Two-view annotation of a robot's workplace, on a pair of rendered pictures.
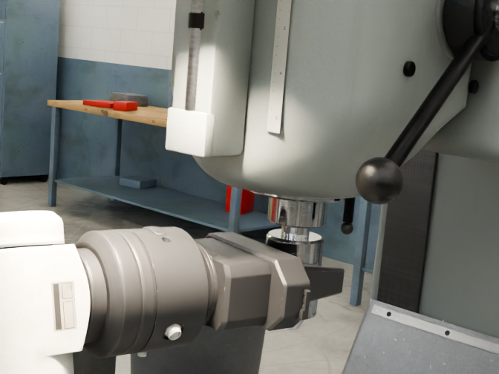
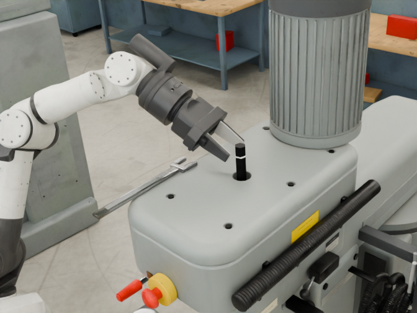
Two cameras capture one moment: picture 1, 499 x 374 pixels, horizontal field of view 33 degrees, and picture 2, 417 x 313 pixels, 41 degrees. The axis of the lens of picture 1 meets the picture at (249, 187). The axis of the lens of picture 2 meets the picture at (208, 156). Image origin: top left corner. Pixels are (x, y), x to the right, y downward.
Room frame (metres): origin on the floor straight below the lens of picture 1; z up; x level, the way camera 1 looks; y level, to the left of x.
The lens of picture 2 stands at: (-0.25, -0.04, 2.47)
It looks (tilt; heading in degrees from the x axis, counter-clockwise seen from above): 30 degrees down; 4
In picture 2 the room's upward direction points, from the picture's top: 4 degrees counter-clockwise
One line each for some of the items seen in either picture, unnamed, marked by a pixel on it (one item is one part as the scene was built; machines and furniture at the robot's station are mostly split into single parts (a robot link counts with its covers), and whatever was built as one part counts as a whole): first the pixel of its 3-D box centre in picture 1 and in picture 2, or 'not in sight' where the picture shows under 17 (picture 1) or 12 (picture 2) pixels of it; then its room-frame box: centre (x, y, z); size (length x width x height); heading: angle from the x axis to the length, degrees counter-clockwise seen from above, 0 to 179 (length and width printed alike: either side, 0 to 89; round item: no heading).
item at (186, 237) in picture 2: not in sight; (247, 205); (0.67, -0.05, 1.81); 0.47 x 0.26 x 0.16; 138
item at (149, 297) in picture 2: not in sight; (152, 296); (0.47, 0.13, 1.76); 0.04 x 0.03 x 0.04; 48
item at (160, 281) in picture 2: not in sight; (162, 289); (0.49, 0.11, 1.76); 0.06 x 0.02 x 0.06; 48
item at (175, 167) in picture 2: not in sight; (146, 186); (0.63, 0.14, 1.89); 0.24 x 0.04 x 0.01; 138
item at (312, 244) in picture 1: (294, 240); not in sight; (0.66, -0.04, 1.26); 0.05 x 0.05 x 0.01
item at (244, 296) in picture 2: not in sight; (313, 236); (0.59, -0.17, 1.79); 0.45 x 0.04 x 0.04; 138
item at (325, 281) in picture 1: (315, 284); not in sight; (0.63, -0.06, 1.24); 0.06 x 0.02 x 0.03; 127
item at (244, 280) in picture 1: (197, 286); not in sight; (0.61, 0.03, 1.23); 0.13 x 0.12 x 0.10; 37
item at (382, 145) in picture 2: not in sight; (364, 167); (1.03, -0.38, 1.66); 0.80 x 0.23 x 0.20; 138
